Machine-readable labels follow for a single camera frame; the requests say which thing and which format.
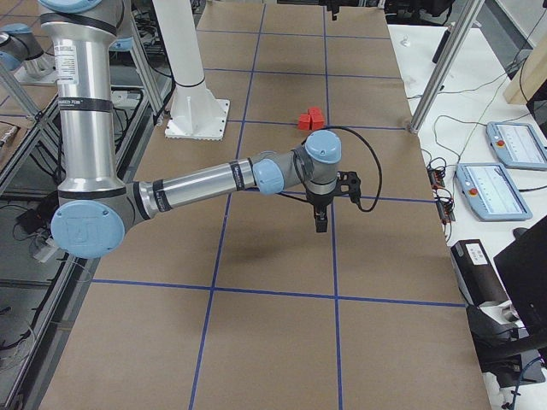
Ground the near teach pendant tablet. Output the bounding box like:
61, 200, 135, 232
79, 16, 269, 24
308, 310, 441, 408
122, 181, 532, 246
456, 162, 532, 222

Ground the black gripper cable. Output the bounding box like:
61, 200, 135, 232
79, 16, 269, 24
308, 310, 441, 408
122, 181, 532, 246
298, 125, 384, 214

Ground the aluminium frame post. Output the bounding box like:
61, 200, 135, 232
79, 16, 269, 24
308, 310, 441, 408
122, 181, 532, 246
408, 0, 485, 134

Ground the black box with label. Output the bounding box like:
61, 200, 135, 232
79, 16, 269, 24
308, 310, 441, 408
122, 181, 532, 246
450, 239, 509, 308

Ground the small circuit board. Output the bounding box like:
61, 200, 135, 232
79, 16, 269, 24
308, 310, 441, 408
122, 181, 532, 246
427, 167, 445, 190

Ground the black monitor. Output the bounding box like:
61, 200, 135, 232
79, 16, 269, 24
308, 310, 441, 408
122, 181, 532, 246
493, 221, 547, 330

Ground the far teach pendant tablet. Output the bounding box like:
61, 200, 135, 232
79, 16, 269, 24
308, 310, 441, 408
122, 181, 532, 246
486, 121, 546, 171

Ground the red block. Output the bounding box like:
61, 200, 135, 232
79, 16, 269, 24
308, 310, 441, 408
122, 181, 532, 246
308, 107, 322, 116
311, 114, 326, 131
297, 113, 313, 131

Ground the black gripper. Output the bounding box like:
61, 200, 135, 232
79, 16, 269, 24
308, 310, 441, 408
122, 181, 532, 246
324, 0, 340, 21
305, 171, 361, 233

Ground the third grey blue robot arm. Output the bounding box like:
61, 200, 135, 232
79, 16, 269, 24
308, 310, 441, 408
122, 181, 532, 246
1, 23, 57, 85

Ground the teach pendant tablet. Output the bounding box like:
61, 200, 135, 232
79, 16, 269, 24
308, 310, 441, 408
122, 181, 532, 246
456, 162, 532, 222
486, 121, 546, 171

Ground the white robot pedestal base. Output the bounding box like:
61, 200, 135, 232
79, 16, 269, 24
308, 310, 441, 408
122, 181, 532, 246
153, 0, 230, 141

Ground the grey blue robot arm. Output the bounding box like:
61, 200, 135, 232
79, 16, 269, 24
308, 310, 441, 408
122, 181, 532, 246
39, 1, 361, 259

